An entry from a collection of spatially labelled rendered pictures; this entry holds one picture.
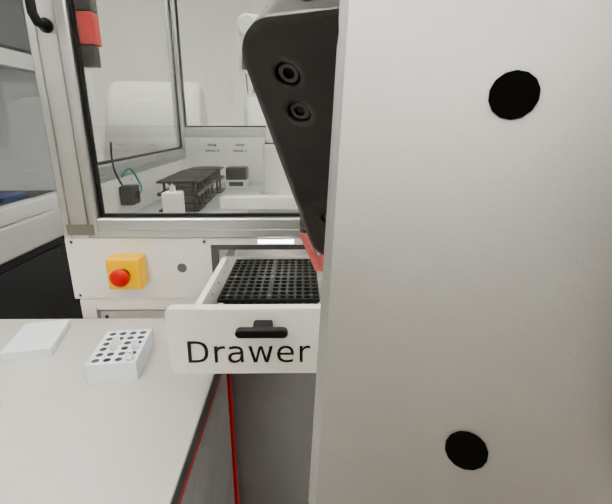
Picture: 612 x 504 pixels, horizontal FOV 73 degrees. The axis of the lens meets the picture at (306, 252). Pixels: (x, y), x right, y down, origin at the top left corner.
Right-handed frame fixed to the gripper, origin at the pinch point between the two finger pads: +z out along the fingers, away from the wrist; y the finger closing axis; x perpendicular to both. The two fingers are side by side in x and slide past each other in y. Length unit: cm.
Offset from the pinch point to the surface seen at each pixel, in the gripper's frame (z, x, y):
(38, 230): 16, -89, -63
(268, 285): 6.8, -9.1, -5.1
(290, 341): 8.3, -4.4, 11.5
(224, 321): 5.1, -14.2, 11.4
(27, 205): 7, -89, -61
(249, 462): 67, -16, -20
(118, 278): 10.0, -41.5, -14.1
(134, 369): 18.2, -31.4, 5.6
